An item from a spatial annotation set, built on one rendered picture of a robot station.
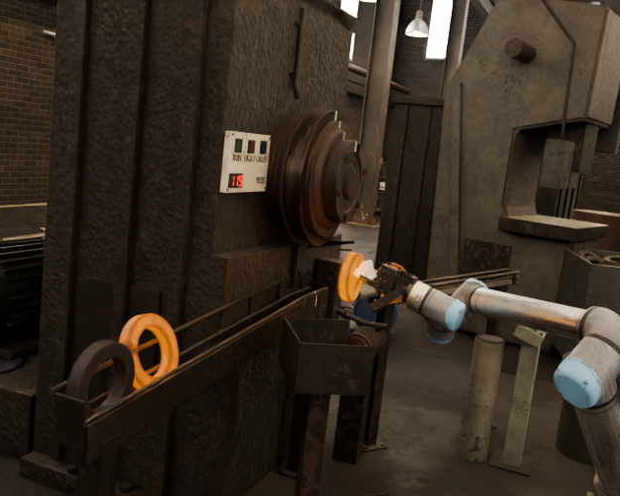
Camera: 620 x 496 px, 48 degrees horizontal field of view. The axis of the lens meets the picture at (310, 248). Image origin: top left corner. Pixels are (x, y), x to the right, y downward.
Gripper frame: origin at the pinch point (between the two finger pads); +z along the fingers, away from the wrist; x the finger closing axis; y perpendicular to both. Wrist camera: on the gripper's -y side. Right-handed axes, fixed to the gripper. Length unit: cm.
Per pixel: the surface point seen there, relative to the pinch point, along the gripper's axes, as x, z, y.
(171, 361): 66, 15, -24
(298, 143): 2.7, 32.3, 30.3
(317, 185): -0.2, 22.1, 20.0
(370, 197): -853, 257, -106
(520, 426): -81, -69, -48
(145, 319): 72, 23, -15
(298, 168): 5.4, 28.0, 23.2
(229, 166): 29, 39, 19
